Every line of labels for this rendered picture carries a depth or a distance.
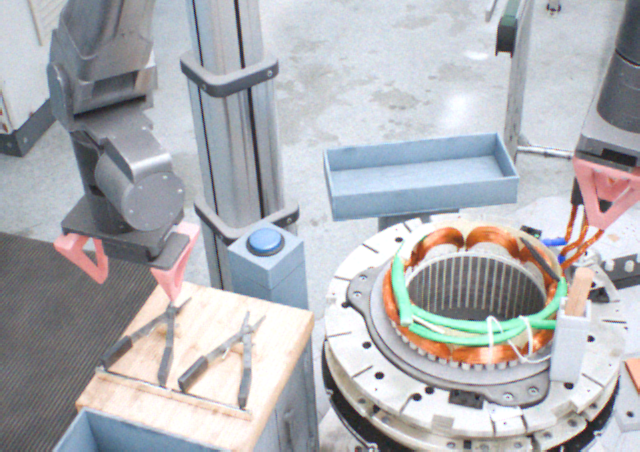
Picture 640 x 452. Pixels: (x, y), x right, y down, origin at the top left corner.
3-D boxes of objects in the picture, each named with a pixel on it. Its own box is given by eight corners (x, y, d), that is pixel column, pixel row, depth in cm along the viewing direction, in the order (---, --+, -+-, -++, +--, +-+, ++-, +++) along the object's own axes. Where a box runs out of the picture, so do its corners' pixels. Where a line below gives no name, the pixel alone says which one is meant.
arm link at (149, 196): (138, 32, 80) (44, 56, 76) (203, 90, 72) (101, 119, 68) (146, 148, 87) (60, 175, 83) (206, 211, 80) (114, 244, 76)
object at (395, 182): (484, 278, 147) (498, 130, 129) (501, 327, 139) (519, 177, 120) (330, 295, 146) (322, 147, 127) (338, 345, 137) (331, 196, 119)
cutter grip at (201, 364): (184, 392, 93) (182, 382, 92) (178, 389, 94) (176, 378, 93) (209, 367, 96) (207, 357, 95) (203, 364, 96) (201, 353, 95)
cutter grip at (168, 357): (166, 385, 94) (164, 375, 93) (158, 385, 94) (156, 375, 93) (174, 356, 97) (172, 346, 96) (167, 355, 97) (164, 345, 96)
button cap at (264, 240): (287, 240, 117) (287, 234, 117) (267, 257, 115) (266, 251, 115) (263, 228, 119) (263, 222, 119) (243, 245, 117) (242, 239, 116)
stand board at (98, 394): (244, 467, 91) (242, 452, 89) (79, 417, 96) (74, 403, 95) (315, 326, 105) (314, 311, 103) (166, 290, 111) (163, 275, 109)
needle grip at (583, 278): (582, 324, 86) (597, 278, 82) (565, 325, 86) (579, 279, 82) (577, 311, 87) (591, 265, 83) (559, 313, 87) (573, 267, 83)
